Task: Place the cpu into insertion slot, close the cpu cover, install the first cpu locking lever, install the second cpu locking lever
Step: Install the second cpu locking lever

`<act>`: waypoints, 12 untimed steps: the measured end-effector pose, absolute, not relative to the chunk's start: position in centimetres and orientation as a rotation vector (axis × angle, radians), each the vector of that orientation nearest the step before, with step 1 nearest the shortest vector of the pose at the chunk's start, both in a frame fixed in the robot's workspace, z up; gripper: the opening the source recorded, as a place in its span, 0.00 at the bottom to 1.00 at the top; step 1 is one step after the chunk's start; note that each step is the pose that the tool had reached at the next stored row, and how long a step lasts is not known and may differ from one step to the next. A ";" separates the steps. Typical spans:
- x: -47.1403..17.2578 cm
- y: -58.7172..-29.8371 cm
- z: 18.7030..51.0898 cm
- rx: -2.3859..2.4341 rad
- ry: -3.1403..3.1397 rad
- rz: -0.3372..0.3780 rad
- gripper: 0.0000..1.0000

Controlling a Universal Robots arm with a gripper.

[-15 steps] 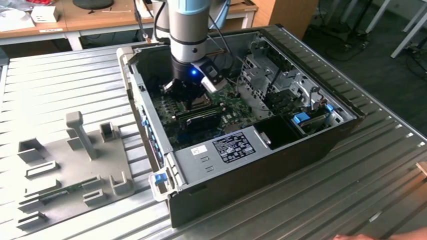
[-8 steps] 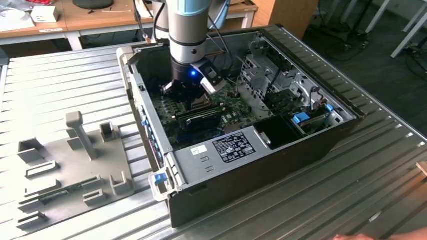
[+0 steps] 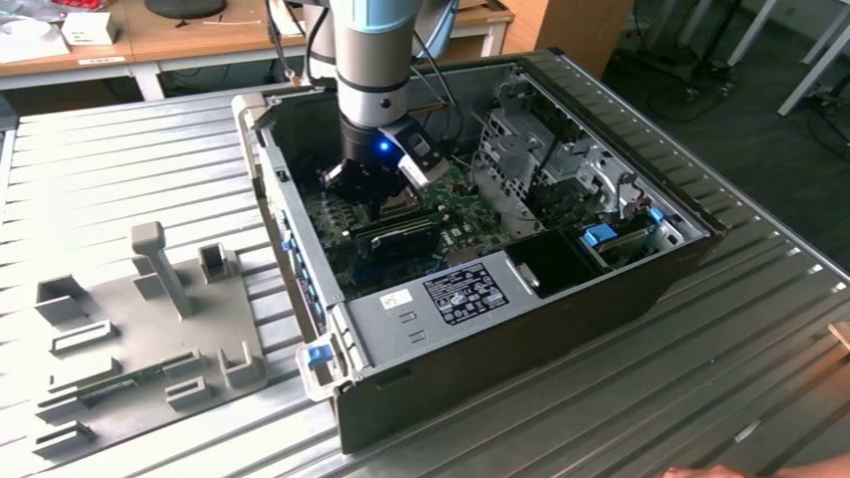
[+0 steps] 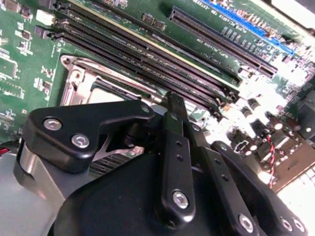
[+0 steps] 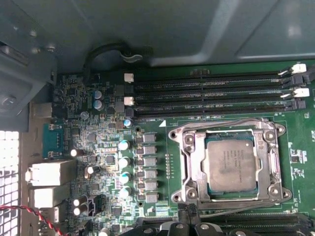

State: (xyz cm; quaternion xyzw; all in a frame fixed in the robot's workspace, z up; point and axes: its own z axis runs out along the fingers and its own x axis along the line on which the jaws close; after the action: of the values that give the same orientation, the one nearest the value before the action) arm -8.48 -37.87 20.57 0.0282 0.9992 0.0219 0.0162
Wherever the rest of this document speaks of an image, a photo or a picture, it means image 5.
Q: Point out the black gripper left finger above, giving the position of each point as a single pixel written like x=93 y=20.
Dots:
x=172 y=229

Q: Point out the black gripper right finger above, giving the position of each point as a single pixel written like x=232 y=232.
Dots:
x=204 y=229

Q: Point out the metal socket cover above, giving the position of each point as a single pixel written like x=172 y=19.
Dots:
x=195 y=167

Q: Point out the silver CPU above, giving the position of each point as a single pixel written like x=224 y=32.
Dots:
x=231 y=164

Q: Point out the CPU socket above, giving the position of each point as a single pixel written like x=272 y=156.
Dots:
x=176 y=134

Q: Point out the silver capacitor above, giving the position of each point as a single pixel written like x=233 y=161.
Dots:
x=123 y=145
x=125 y=177
x=125 y=192
x=124 y=162

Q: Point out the silver rear port block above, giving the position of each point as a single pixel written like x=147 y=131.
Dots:
x=49 y=196

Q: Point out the green motherboard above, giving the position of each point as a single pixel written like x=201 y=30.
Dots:
x=295 y=137

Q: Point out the silver network port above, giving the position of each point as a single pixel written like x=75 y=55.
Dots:
x=51 y=172

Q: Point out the blue-topped capacitor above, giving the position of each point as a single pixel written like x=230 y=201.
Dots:
x=97 y=94
x=97 y=104

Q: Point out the teal circuit module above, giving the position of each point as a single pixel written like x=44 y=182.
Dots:
x=53 y=140

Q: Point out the black open PC case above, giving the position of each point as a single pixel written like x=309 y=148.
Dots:
x=147 y=29

